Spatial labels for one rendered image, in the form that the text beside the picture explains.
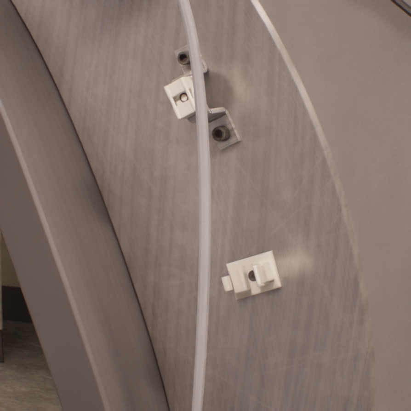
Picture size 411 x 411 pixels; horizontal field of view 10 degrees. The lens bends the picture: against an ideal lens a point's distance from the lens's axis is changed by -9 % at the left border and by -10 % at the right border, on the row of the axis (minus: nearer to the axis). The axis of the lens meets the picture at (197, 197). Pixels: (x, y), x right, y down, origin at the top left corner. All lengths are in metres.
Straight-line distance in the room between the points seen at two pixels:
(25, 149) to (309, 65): 0.12
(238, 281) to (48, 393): 4.82
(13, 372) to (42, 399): 0.26
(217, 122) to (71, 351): 0.11
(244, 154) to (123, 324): 0.09
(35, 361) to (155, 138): 5.14
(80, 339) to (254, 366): 0.08
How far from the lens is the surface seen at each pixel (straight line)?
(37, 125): 1.05
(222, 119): 1.03
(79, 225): 1.04
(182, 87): 1.01
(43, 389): 5.88
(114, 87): 1.05
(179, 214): 1.04
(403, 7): 0.95
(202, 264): 1.00
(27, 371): 6.05
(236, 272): 1.03
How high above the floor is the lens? 1.55
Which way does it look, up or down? 10 degrees down
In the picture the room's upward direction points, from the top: 4 degrees clockwise
